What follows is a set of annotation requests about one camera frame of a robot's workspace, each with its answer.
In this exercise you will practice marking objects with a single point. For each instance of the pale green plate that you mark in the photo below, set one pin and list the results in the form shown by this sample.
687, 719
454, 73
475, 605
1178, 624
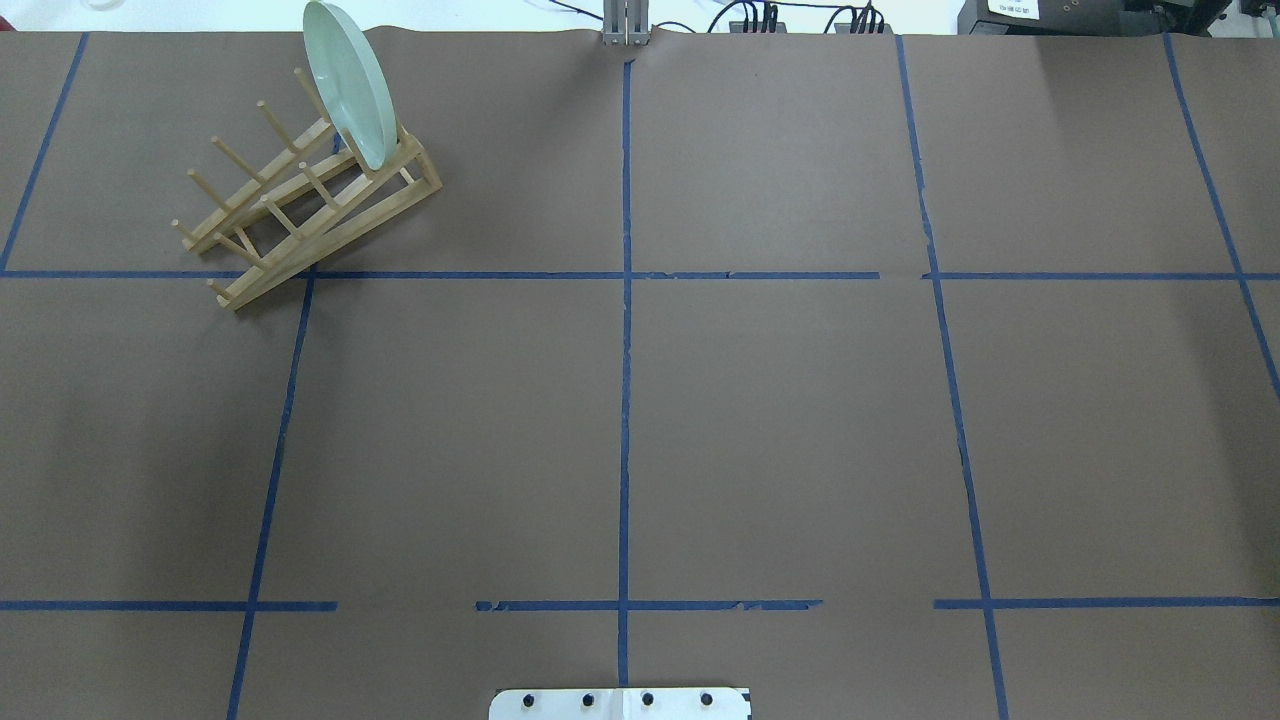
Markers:
350, 81

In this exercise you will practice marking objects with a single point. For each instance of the black usb hub left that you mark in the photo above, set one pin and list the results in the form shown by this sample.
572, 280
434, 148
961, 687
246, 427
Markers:
758, 18

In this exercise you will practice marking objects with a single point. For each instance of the black usb hub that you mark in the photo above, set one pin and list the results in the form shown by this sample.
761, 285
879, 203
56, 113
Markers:
857, 20
758, 18

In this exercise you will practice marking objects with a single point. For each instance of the wooden dish rack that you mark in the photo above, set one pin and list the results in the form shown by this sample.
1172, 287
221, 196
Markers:
315, 197

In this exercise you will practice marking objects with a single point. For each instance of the black usb hub right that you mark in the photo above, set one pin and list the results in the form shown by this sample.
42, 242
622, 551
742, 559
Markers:
857, 20

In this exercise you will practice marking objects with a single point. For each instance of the black computer box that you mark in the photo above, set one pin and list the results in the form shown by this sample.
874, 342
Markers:
1087, 18

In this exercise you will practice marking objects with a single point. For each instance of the grey aluminium frame post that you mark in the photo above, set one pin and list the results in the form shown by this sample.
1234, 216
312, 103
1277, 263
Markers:
626, 23

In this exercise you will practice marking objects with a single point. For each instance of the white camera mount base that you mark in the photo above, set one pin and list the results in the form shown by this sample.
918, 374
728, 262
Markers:
623, 703

